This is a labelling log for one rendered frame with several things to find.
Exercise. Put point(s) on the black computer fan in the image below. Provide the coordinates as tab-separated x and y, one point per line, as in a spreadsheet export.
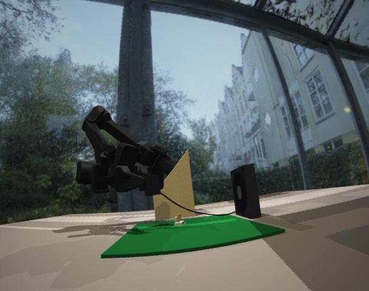
245	190

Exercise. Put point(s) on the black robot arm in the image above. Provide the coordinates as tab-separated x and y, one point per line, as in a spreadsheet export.
129	151

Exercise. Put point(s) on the green circuit board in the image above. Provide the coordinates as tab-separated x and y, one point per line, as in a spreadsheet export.
188	235

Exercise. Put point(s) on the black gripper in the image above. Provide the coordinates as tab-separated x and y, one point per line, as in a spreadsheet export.
122	178

